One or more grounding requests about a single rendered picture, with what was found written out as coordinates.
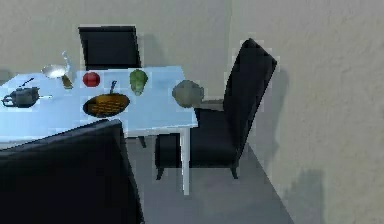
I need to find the pale blue white-legged table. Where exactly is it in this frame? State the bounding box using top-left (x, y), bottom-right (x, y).
top-left (0, 65), bottom-right (200, 196)

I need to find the black dining chair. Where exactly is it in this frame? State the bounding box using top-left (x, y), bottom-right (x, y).
top-left (78, 25), bottom-right (148, 149)
top-left (0, 118), bottom-right (146, 224)
top-left (154, 37), bottom-right (278, 181)

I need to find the green lettuce head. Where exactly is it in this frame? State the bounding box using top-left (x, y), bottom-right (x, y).
top-left (129, 68), bottom-right (149, 97)

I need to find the black pan with orange inside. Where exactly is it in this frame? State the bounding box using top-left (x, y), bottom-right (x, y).
top-left (82, 80), bottom-right (131, 119)

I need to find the red apple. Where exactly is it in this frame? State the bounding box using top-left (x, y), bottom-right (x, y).
top-left (82, 71), bottom-right (101, 88)

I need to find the olive green small bottle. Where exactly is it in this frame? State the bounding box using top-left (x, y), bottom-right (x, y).
top-left (61, 74), bottom-right (74, 90)

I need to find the dark grey kettle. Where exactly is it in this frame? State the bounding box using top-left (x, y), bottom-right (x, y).
top-left (1, 77), bottom-right (53, 109)

